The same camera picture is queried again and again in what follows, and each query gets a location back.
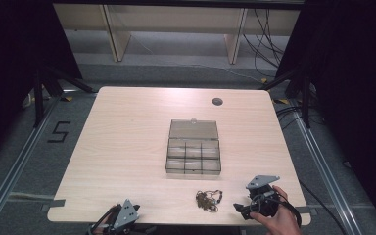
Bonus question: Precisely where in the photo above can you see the dark curtain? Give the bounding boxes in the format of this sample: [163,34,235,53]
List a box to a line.
[275,0,376,235]
[0,0,83,169]

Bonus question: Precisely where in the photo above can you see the black floor cable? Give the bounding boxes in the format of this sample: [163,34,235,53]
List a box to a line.
[298,179,349,235]

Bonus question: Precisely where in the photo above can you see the clear plastic compartment box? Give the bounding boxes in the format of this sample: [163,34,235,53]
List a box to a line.
[164,117,222,176]

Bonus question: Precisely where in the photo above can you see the person's right hand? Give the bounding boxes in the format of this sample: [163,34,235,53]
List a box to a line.
[250,185,304,235]

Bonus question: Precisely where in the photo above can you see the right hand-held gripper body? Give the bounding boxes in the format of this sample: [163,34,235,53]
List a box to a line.
[245,174,282,218]

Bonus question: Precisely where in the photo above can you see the beige floor cable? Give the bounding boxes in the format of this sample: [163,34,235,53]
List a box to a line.
[0,190,55,202]

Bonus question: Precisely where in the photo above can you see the person's left hand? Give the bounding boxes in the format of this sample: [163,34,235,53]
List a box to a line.
[92,224,110,235]

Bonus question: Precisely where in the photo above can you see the grey tape strip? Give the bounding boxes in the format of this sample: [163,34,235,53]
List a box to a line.
[295,206,318,216]
[40,199,67,212]

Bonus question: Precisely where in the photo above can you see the black metal stand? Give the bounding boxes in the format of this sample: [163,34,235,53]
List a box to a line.
[258,67,311,129]
[32,65,96,129]

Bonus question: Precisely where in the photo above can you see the bundle of black cables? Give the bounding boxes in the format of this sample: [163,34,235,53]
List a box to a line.
[242,8,287,79]

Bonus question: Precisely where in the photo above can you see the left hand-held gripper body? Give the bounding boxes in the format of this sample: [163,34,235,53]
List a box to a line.
[89,198,141,235]

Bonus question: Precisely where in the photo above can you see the bronze chain necklace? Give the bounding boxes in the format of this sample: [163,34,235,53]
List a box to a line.
[195,189,224,213]

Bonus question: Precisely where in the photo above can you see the aluminium floor rail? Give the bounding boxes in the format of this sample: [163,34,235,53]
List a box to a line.
[288,99,364,235]
[0,89,76,235]

